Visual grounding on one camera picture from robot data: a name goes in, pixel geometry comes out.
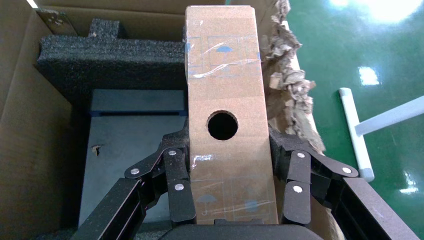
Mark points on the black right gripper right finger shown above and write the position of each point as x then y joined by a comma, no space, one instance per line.
298,198

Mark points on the black foam block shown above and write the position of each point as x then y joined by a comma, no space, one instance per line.
109,63

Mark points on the big torn cardboard box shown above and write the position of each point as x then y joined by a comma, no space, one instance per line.
33,149

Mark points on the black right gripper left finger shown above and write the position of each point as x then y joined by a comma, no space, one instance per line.
179,198

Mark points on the dark grey flat panel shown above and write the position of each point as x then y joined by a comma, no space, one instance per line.
132,139

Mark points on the small brown cardboard box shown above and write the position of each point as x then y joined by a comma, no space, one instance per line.
225,86

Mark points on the white tube frame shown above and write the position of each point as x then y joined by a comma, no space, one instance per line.
356,139

